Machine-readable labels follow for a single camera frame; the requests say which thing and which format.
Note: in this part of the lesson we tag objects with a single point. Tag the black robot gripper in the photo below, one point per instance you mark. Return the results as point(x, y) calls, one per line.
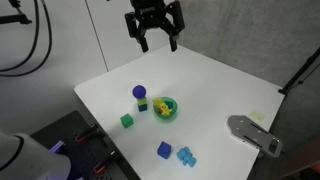
point(150, 14)

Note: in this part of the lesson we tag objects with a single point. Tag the yellow rubber toy figure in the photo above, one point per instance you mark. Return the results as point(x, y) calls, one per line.
point(157, 101)

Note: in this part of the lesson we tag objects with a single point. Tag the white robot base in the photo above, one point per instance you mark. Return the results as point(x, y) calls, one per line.
point(23, 158)

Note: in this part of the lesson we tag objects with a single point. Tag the green plastic bowl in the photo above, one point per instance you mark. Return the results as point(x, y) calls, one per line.
point(172, 105)

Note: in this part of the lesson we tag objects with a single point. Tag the yellow star-shaped toy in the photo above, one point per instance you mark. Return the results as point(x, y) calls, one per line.
point(164, 109)

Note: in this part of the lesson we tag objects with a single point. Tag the light blue toy figure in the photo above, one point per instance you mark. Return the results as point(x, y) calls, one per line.
point(186, 157)

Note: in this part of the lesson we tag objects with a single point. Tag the light green small block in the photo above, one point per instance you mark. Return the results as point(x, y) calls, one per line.
point(142, 101)

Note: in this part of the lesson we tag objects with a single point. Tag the green foam cube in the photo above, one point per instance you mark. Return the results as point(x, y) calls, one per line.
point(127, 120)

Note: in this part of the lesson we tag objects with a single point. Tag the blue foam cube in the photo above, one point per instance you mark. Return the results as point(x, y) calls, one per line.
point(164, 150)

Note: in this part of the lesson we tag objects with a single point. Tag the grey metal mounting plate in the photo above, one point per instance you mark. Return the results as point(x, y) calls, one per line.
point(247, 131)

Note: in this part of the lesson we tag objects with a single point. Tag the yellow sticky note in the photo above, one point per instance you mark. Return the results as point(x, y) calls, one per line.
point(257, 116)

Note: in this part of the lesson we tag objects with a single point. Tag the black orange clamp upper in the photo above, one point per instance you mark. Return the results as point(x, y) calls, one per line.
point(86, 134)

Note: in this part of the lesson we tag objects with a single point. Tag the black orange clamp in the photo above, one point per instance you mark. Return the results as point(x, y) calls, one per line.
point(86, 134)
point(101, 166)

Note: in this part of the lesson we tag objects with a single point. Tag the black orange clamp lower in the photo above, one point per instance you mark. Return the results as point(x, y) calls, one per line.
point(101, 166)

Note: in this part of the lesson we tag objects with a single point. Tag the black perforated base board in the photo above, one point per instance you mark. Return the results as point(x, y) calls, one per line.
point(84, 157)

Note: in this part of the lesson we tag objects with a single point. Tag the black tripod stand right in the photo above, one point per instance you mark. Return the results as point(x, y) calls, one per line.
point(293, 81)

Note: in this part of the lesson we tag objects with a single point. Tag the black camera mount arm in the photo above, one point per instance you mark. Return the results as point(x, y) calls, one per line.
point(19, 17)

